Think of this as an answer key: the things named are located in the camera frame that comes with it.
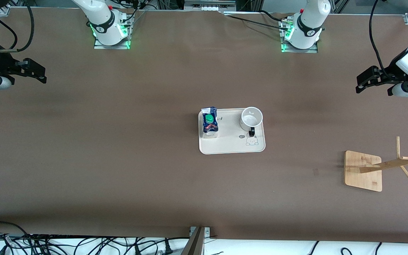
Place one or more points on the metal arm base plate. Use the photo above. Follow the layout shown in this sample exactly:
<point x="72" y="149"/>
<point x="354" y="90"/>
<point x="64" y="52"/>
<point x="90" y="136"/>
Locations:
<point x="99" y="44"/>
<point x="313" y="50"/>

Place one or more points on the aluminium profile post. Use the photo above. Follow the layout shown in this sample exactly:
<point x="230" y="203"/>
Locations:
<point x="197" y="242"/>

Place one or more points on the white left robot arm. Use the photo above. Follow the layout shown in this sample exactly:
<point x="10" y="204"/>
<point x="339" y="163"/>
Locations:
<point x="306" y="30"/>

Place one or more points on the cream plastic tray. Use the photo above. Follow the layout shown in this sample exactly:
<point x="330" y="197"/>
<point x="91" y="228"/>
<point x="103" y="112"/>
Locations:
<point x="230" y="141"/>

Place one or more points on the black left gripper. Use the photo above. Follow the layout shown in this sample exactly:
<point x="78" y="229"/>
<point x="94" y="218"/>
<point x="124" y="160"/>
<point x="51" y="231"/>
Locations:
<point x="387" y="75"/>

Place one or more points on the grey power strip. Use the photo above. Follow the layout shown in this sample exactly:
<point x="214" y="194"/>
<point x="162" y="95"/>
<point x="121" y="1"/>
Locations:
<point x="209" y="5"/>

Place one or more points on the blue milk carton green cap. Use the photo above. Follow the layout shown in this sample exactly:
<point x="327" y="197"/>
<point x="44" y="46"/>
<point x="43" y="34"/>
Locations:
<point x="210" y="122"/>

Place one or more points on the wooden cup rack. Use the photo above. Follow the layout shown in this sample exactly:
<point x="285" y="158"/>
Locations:
<point x="363" y="171"/>

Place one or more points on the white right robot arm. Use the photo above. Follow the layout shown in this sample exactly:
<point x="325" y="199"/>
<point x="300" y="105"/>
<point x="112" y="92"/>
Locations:
<point x="106" y="30"/>

